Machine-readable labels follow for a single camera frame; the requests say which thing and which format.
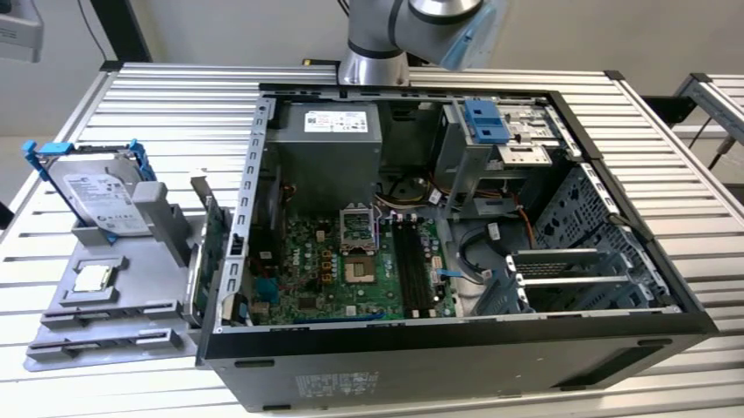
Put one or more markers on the black case fan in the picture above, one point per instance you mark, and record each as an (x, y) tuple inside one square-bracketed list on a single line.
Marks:
[(267, 222)]

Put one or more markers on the CPU socket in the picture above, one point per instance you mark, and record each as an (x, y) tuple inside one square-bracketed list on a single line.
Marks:
[(361, 270)]

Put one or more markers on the grey parts rack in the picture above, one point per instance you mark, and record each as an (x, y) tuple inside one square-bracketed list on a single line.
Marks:
[(151, 283)]

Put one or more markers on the green motherboard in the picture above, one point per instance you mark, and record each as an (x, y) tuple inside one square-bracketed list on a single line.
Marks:
[(371, 300)]

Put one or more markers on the grey power supply unit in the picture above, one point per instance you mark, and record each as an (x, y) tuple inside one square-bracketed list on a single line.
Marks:
[(325, 174)]

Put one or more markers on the black PC case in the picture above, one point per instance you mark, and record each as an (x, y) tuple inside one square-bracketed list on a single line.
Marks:
[(406, 370)]

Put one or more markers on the black upright post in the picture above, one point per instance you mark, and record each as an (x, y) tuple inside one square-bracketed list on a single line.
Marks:
[(124, 35)]

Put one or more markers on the green graphics card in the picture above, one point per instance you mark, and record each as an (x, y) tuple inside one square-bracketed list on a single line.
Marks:
[(212, 244)]

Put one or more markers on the perforated metal disk bay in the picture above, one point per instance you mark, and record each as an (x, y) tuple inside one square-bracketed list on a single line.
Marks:
[(554, 259)]

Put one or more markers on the blue plastic drive carrier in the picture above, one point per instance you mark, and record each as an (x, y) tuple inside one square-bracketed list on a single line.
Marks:
[(485, 126)]

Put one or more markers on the aluminium side table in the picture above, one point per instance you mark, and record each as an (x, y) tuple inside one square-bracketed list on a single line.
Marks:
[(720, 96)]

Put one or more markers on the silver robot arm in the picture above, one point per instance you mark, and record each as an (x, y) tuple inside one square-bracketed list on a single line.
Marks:
[(371, 43)]

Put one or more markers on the yellow black plug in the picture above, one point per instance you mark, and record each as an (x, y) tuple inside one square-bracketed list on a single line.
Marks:
[(317, 63)]

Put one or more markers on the blue expansion slot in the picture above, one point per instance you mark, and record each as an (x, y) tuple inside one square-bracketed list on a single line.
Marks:
[(334, 321)]

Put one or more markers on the hard disk in blue carrier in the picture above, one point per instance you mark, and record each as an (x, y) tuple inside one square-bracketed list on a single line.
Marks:
[(95, 196)]

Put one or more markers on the teal board connector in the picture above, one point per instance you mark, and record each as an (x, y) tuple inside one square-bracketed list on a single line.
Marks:
[(266, 289)]

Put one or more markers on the silver optical drive cage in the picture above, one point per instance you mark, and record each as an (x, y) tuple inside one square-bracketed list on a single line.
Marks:
[(522, 156)]

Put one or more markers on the silver CPU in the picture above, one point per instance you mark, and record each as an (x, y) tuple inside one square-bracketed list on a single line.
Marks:
[(92, 278)]

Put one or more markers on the black RAM slot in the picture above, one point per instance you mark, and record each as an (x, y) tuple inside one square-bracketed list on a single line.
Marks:
[(401, 265), (422, 265), (415, 265), (407, 265)]

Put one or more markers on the grey box device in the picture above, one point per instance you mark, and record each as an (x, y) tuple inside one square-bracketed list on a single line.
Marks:
[(20, 30)]

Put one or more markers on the large black table bracket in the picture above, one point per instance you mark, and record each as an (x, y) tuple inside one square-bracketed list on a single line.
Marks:
[(668, 109)]

